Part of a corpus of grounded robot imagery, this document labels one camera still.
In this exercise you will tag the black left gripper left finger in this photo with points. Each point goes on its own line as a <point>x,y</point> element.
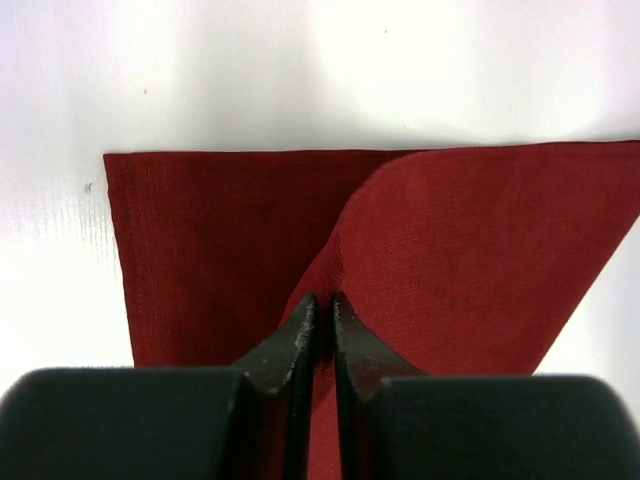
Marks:
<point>248,420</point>

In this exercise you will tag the dark red cloth napkin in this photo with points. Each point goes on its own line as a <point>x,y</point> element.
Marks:
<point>466,262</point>

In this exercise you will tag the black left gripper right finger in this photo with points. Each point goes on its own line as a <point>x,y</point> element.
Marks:
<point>396,422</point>

